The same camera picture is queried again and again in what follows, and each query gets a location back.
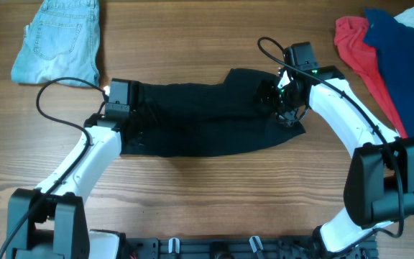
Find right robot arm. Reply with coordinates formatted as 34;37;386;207
254;71;414;258

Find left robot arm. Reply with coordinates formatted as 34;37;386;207
0;79;140;258

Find navy blue garment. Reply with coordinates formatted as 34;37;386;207
364;9;414;137

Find folded light blue jeans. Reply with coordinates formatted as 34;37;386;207
11;0;101;87

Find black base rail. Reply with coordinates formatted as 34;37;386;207
88;235;379;259

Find red garment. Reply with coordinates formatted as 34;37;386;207
334;15;409;137

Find black t-shirt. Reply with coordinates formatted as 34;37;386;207
121;68;305;157

